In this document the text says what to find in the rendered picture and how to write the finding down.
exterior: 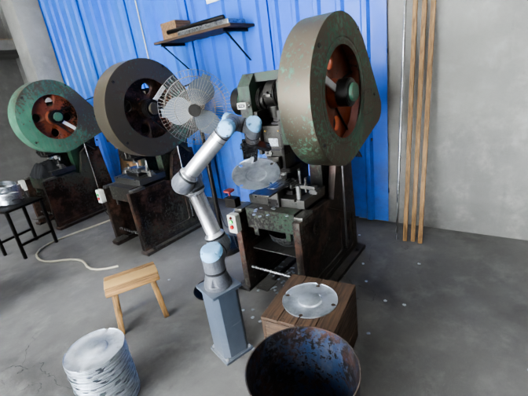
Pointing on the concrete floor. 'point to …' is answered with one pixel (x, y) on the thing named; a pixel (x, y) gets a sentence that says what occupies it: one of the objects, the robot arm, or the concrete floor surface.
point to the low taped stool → (111, 285)
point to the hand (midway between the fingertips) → (252, 160)
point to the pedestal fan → (173, 110)
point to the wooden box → (336, 323)
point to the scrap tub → (303, 364)
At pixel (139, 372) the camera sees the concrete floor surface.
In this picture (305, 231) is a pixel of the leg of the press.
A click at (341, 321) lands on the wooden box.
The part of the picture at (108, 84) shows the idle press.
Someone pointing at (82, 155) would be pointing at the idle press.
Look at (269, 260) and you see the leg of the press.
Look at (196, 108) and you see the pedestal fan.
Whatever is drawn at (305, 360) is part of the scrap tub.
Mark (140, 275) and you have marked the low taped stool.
